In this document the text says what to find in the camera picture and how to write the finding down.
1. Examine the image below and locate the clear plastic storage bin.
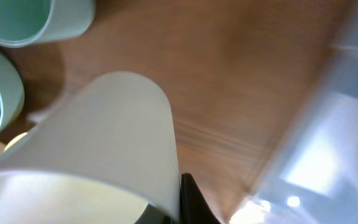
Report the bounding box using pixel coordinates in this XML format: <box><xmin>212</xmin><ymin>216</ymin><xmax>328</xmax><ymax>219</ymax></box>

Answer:
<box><xmin>230</xmin><ymin>2</ymin><xmax>358</xmax><ymax>223</ymax></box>

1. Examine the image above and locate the mint green cup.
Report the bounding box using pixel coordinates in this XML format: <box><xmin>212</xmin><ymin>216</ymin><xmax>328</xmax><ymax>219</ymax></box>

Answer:
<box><xmin>0</xmin><ymin>0</ymin><xmax>96</xmax><ymax>48</ymax></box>

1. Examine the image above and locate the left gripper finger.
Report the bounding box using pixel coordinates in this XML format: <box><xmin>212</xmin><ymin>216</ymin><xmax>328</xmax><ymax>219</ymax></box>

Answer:
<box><xmin>180</xmin><ymin>173</ymin><xmax>220</xmax><ymax>224</ymax></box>

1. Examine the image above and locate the cream cup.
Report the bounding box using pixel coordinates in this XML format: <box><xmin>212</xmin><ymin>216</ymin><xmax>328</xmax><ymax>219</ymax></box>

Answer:
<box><xmin>0</xmin><ymin>72</ymin><xmax>180</xmax><ymax>223</ymax></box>

